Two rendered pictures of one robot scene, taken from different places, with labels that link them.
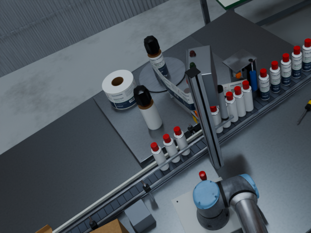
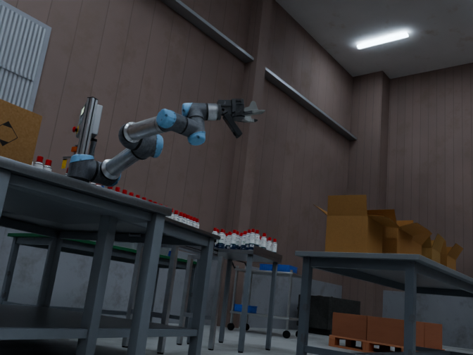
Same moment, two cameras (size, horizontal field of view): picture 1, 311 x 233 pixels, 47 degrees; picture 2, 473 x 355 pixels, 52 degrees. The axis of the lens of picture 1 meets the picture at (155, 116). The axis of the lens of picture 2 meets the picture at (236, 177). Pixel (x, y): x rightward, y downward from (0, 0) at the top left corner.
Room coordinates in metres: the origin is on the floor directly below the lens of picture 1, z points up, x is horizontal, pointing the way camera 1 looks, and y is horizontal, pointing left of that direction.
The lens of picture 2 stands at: (-1.48, 1.25, 0.41)
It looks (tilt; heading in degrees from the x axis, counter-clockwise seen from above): 15 degrees up; 311
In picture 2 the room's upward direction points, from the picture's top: 6 degrees clockwise
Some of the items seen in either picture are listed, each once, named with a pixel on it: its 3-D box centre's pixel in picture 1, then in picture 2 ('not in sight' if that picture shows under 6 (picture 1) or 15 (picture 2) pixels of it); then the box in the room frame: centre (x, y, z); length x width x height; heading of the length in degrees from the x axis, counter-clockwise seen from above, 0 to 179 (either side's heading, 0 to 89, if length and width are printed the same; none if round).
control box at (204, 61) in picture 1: (202, 77); (89, 121); (1.06, -0.24, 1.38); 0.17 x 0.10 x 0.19; 158
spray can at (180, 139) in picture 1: (181, 140); (45, 177); (1.11, -0.07, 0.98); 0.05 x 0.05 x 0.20
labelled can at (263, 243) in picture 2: not in sight; (246, 245); (1.58, -2.55, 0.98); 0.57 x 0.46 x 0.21; 13
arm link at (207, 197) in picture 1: (208, 198); (82, 167); (0.75, -0.07, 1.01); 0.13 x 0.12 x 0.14; 82
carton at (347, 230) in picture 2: not in sight; (357, 229); (-0.04, -1.69, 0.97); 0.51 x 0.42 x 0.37; 7
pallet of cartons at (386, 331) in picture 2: not in sight; (385, 335); (1.11, -4.93, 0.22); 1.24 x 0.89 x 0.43; 174
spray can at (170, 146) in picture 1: (171, 148); (36, 174); (1.09, -0.01, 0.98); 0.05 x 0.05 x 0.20
